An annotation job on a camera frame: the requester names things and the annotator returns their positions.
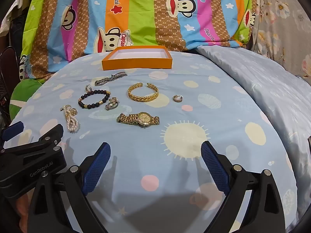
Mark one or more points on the grey floral cloth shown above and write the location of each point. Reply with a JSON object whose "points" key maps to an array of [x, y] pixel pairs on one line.
{"points": [[279, 24]]}

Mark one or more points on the orange jewelry box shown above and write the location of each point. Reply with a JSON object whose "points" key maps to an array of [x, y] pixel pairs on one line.
{"points": [[136, 64]]}

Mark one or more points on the white glittery cloth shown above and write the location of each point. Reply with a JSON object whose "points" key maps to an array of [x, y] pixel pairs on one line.
{"points": [[14, 7]]}

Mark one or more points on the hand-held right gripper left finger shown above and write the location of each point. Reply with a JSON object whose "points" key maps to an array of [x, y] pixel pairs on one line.
{"points": [[97, 165]]}

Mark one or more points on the gold wristwatch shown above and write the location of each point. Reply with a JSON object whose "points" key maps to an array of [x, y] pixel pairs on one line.
{"points": [[145, 119]]}

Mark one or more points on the light blue planet print sheet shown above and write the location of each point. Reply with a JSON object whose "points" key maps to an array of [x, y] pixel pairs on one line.
{"points": [[155, 150]]}

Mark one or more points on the pale blue duvet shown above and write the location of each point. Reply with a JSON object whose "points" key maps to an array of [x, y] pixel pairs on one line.
{"points": [[267, 82]]}

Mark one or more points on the gold braided bangle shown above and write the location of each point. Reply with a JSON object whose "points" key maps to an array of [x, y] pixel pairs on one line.
{"points": [[136, 98]]}

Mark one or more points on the hoop earring with pearl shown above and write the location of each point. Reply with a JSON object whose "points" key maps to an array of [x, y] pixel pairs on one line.
{"points": [[111, 104]]}

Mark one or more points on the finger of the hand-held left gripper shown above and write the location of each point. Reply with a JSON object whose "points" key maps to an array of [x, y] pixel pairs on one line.
{"points": [[48, 133], [13, 129]]}

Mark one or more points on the green cushion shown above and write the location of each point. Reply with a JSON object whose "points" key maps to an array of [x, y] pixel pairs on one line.
{"points": [[21, 97]]}

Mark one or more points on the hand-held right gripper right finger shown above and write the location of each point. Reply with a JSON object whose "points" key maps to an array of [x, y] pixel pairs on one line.
{"points": [[215, 165]]}

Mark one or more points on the silver wristwatch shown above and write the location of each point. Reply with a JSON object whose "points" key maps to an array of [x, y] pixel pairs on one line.
{"points": [[110, 78]]}

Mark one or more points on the gold hoop pearl earring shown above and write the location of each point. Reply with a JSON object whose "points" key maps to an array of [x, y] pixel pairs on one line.
{"points": [[88, 88]]}

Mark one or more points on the striped monkey print blanket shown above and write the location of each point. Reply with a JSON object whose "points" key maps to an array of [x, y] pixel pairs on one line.
{"points": [[145, 12]]}

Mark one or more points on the dark chair back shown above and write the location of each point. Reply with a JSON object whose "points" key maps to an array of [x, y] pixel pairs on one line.
{"points": [[9, 65]]}

